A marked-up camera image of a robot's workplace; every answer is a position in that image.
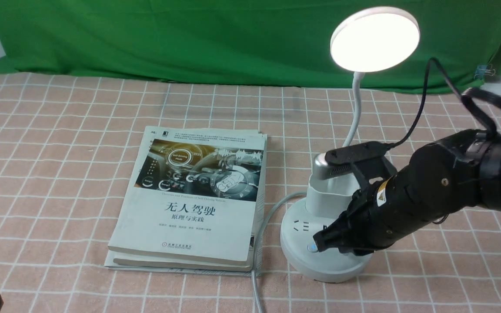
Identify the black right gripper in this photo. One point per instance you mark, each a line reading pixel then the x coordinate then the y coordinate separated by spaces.
pixel 440 179

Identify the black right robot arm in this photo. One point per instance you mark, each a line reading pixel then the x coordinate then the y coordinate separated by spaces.
pixel 488 151

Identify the white desk lamp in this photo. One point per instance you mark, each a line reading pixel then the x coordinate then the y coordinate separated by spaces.
pixel 368 41

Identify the middle white book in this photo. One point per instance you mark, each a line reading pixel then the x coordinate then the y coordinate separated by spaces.
pixel 181 263

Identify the top self-driving book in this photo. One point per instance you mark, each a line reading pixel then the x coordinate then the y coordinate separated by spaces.
pixel 189 195

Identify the pink checkered tablecloth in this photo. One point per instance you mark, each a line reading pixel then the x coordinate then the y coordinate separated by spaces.
pixel 67 150

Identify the green backdrop cloth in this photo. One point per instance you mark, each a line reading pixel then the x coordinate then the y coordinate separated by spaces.
pixel 281 43

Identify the blue binder clip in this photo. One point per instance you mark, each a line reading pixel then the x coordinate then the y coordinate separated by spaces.
pixel 483 71

